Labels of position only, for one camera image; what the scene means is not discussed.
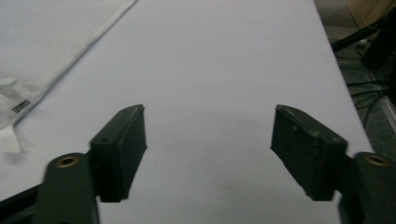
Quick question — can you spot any brown cardboard box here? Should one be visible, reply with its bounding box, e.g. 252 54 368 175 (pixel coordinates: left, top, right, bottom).
346 0 396 29

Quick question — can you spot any black metal stand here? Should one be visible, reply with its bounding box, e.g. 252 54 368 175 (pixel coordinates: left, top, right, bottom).
330 8 396 69

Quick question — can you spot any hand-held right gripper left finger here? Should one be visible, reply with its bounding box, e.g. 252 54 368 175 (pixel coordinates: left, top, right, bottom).
33 104 148 224

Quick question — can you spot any black cable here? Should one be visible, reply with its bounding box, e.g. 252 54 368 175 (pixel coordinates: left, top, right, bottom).
346 78 394 127

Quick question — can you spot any white garment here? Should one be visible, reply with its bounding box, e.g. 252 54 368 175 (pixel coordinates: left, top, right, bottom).
0 0 138 153

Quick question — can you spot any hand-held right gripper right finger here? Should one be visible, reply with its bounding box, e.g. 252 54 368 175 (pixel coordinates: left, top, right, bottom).
270 104 396 224

